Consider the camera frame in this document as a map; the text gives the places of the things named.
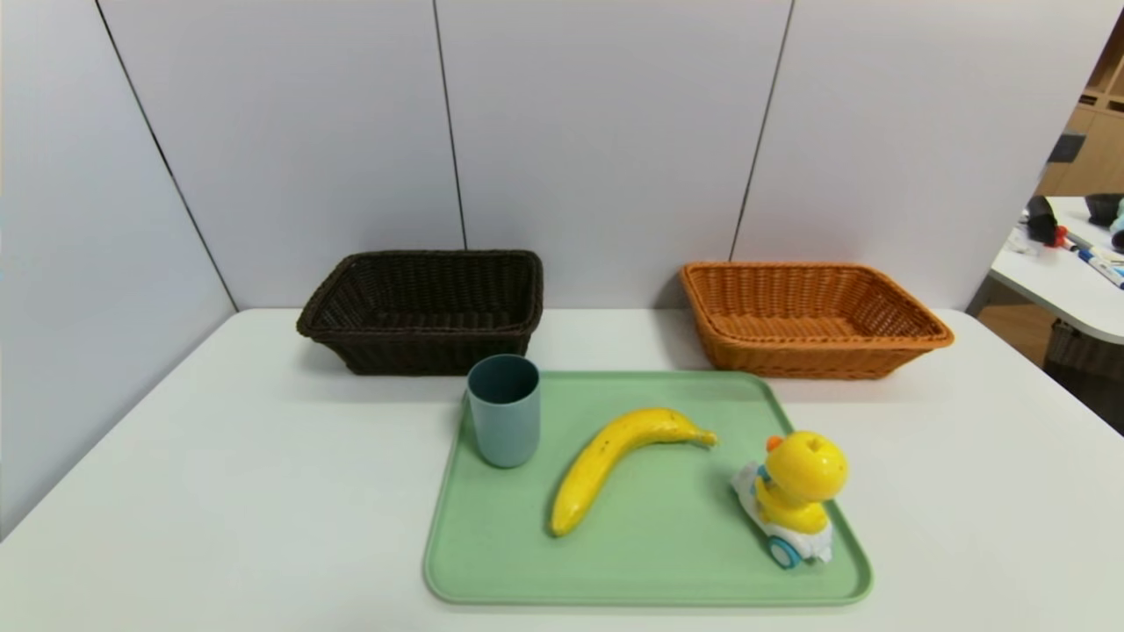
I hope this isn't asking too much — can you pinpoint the dark grey bin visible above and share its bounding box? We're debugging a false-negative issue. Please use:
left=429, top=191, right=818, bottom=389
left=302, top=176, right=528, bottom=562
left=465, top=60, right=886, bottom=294
left=1043, top=320, right=1124, bottom=436

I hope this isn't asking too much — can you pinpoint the blue and white marker pen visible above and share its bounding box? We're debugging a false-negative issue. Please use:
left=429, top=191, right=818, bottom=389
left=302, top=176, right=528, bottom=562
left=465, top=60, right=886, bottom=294
left=1077, top=248, right=1124, bottom=290

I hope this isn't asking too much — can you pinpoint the black and red desk object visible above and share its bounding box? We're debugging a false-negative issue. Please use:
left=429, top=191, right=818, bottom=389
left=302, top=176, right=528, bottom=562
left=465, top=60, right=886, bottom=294
left=1026, top=195, right=1070, bottom=249

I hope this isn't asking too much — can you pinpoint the yellow duck toy car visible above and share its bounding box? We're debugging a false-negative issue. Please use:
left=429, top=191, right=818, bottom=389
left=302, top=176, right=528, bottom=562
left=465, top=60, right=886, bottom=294
left=731, top=429, right=850, bottom=571

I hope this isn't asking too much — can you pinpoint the wooden shelf cabinet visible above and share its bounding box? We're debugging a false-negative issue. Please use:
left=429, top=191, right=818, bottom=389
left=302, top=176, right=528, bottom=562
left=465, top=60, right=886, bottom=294
left=1036, top=18, right=1124, bottom=198

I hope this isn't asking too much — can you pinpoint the blue-grey plastic cup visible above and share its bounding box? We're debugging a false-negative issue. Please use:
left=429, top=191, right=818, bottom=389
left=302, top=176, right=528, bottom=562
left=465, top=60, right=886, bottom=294
left=466, top=354, right=542, bottom=470

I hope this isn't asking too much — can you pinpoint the yellow banana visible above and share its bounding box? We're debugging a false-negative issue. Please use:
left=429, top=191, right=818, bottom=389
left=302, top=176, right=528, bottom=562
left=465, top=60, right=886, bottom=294
left=550, top=406, right=718, bottom=538

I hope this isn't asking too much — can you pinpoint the white side table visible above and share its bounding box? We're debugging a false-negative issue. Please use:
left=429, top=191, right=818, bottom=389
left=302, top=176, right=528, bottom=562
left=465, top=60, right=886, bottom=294
left=990, top=195, right=1124, bottom=345

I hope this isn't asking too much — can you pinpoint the dark brown wicker basket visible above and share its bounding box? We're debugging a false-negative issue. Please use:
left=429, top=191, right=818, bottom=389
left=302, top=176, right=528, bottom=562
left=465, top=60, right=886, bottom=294
left=296, top=249, right=544, bottom=377

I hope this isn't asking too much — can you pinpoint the light green plastic tray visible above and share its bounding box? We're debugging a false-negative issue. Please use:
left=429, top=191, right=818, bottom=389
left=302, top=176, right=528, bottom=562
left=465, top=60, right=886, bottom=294
left=423, top=370, right=875, bottom=607

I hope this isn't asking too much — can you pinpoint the orange wicker basket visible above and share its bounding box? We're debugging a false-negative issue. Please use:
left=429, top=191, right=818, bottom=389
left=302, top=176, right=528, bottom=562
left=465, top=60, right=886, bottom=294
left=681, top=261, right=955, bottom=380

